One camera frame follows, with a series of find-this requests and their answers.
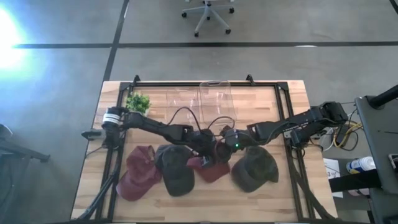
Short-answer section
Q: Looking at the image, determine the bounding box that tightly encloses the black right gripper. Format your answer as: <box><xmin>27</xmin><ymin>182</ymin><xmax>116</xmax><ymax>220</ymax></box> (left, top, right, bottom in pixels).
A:
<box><xmin>214</xmin><ymin>126</ymin><xmax>250</xmax><ymax>163</ymax></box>

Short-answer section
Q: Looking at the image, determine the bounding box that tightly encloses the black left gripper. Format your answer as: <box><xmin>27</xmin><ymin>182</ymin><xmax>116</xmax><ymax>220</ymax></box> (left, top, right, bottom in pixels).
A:
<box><xmin>189</xmin><ymin>129</ymin><xmax>218</xmax><ymax>169</ymax></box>

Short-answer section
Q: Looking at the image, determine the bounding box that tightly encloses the maroon baseball cap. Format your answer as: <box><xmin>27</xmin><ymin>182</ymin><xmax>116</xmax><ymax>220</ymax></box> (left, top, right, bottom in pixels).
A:
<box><xmin>116</xmin><ymin>145</ymin><xmax>163</xmax><ymax>202</ymax></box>
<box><xmin>186</xmin><ymin>139</ymin><xmax>233</xmax><ymax>184</ymax></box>

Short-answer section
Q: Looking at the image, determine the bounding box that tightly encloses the dark green baseball cap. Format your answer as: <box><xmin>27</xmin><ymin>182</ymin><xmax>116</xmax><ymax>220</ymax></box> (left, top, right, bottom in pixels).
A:
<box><xmin>154</xmin><ymin>144</ymin><xmax>196</xmax><ymax>197</ymax></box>
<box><xmin>230</xmin><ymin>145</ymin><xmax>280</xmax><ymax>194</ymax></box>

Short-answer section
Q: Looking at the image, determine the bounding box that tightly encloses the clear plastic bin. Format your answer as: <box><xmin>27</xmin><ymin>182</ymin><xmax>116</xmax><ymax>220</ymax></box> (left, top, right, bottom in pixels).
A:
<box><xmin>198</xmin><ymin>80</ymin><xmax>238</xmax><ymax>125</ymax></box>

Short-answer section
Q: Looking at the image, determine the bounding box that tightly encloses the small green potted plant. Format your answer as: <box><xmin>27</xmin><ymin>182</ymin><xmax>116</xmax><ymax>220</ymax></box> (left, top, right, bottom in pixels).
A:
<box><xmin>125</xmin><ymin>92</ymin><xmax>152</xmax><ymax>115</ymax></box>

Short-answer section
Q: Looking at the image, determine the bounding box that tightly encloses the white paper sheet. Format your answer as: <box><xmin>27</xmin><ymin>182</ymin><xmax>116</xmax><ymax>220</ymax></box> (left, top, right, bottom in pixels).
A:
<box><xmin>323</xmin><ymin>157</ymin><xmax>345</xmax><ymax>198</ymax></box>

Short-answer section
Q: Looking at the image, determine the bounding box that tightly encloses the black power adapter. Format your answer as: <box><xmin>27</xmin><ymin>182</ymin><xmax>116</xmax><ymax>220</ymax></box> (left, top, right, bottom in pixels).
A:
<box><xmin>337</xmin><ymin>124</ymin><xmax>354</xmax><ymax>144</ymax></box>

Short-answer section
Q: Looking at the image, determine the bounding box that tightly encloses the white spray can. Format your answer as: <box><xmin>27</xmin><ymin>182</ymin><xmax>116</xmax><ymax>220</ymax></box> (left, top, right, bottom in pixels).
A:
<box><xmin>346</xmin><ymin>156</ymin><xmax>377</xmax><ymax>175</ymax></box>

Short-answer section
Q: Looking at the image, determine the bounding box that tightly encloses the white office chair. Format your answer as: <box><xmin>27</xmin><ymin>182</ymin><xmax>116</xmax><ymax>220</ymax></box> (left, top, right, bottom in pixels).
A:
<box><xmin>182</xmin><ymin>0</ymin><xmax>236</xmax><ymax>37</ymax></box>

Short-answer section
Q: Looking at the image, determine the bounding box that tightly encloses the black equipment cart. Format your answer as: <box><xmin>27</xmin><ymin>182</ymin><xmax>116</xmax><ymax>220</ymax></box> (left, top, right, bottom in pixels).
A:
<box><xmin>354</xmin><ymin>83</ymin><xmax>398</xmax><ymax>224</ymax></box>

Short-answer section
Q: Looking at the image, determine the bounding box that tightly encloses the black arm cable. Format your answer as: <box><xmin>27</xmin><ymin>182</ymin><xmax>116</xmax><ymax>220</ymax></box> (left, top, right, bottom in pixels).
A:
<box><xmin>206</xmin><ymin>116</ymin><xmax>236</xmax><ymax>130</ymax></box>
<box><xmin>167</xmin><ymin>106</ymin><xmax>202</xmax><ymax>133</ymax></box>

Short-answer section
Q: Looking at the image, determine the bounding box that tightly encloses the black metal table frame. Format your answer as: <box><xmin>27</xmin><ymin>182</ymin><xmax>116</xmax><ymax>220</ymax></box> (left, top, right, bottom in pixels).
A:
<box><xmin>76</xmin><ymin>74</ymin><xmax>336</xmax><ymax>222</ymax></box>

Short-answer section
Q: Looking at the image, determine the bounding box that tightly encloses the yellow cable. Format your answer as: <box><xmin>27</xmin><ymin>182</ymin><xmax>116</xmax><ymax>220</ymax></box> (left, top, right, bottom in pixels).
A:
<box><xmin>332</xmin><ymin>122</ymin><xmax>364</xmax><ymax>149</ymax></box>

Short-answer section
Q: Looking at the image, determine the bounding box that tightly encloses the grey mount bracket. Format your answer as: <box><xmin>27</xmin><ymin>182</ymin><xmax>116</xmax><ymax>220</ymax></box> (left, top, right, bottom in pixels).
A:
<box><xmin>81</xmin><ymin>128</ymin><xmax>108</xmax><ymax>141</ymax></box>

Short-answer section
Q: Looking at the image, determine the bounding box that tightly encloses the black strap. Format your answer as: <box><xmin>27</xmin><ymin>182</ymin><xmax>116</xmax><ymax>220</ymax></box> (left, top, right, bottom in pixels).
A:
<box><xmin>328</xmin><ymin>169</ymin><xmax>382</xmax><ymax>193</ymax></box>

